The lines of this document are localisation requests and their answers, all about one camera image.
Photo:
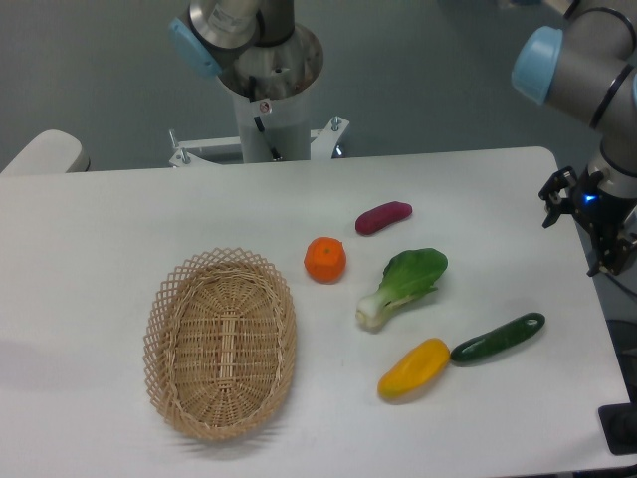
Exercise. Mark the silver robot base column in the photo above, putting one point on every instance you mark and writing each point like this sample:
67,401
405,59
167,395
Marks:
264,59

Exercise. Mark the white chair armrest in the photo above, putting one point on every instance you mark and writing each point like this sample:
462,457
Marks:
50,152

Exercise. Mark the white metal base frame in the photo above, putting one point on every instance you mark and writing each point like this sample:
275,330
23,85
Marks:
324,145

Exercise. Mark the dark green cucumber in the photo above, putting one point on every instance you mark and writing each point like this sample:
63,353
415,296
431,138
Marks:
498,340

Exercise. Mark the orange tangerine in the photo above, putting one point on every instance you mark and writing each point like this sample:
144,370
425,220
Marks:
325,260

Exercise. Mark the black device at edge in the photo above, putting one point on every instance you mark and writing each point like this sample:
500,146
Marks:
619,427

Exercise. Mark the yellow mango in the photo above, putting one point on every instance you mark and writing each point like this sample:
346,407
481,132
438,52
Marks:
416,369

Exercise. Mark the purple sweet potato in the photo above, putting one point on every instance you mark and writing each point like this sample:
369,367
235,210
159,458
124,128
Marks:
381,217

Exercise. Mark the green bok choy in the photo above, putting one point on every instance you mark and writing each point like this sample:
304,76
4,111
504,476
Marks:
408,277

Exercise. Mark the oval wicker basket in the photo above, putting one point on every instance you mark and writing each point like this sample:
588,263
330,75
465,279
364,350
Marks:
220,345

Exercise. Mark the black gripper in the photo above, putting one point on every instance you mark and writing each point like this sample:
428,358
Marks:
601,214

